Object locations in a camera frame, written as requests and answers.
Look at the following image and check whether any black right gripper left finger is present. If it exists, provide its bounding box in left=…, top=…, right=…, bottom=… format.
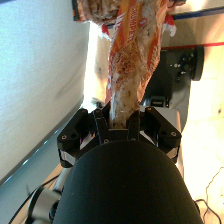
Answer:
left=56, top=107, right=111, bottom=168

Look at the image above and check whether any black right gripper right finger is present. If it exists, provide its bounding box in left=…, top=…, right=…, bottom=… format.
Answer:
left=127, top=106, right=183, bottom=165

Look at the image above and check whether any orange-wrapped crumpet pack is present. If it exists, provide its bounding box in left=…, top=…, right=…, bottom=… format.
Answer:
left=99, top=0, right=178, bottom=130

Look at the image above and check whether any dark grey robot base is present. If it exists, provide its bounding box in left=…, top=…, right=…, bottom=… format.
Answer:
left=139, top=44, right=205, bottom=141

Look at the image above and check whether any red floor tape line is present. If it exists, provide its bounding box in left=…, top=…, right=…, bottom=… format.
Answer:
left=162, top=41, right=224, bottom=52

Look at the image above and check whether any brown baked goods pack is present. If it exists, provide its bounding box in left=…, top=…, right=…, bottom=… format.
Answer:
left=77, top=0, right=120, bottom=25

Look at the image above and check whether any blue floor tape line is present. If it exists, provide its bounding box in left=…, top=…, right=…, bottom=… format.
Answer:
left=172, top=6, right=224, bottom=22

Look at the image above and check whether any thin black floor cable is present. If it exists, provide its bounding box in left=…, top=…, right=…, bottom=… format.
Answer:
left=194, top=166, right=224, bottom=224

